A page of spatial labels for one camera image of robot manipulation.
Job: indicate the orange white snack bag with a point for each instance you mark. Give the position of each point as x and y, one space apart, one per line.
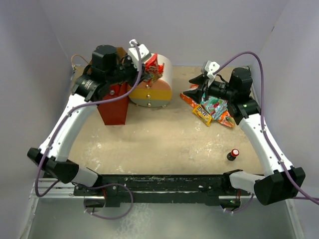
225 119

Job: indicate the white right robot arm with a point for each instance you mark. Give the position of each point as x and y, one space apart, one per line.
280 177

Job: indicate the red emergency stop button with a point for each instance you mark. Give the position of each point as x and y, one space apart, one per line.
231 156

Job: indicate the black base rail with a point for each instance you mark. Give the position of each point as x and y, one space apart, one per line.
209 189

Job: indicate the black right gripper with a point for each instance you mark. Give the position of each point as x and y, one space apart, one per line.
197 94

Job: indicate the white round drawer cabinet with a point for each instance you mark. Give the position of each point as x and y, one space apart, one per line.
160 93

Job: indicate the red brown paper bag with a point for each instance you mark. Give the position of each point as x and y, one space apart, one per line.
113 107

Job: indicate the teal candy pouch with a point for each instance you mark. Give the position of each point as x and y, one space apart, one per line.
214 106

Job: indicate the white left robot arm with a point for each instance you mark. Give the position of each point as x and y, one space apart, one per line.
52 156

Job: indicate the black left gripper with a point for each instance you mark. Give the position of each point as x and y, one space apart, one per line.
134 70

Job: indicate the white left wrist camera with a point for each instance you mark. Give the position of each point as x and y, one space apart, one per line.
138 53

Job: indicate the small red nut snack pack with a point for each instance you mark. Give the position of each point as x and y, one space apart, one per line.
153 70

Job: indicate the yellow M&M's candy pack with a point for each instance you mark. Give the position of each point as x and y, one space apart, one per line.
202 114

